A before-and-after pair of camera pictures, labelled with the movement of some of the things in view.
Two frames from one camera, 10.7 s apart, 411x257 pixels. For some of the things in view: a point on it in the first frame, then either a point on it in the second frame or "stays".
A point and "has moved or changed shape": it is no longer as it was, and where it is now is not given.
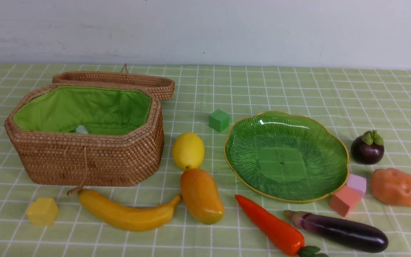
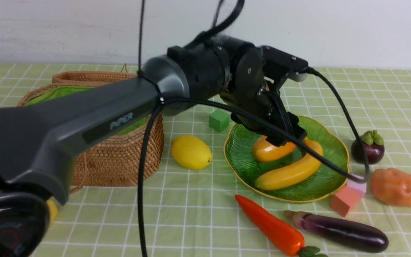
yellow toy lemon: x=188 y=150 has moved or changed shape
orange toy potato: x=397 y=187 stays
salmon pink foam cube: x=345 y=200 stays
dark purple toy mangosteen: x=368 y=149 stays
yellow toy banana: x=131 y=218 to x=307 y=166
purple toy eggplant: x=340 y=231 stays
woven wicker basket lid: x=162 y=87 stays
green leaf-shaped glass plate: x=288 y=158 stays
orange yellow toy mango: x=200 y=197 to x=263 y=151
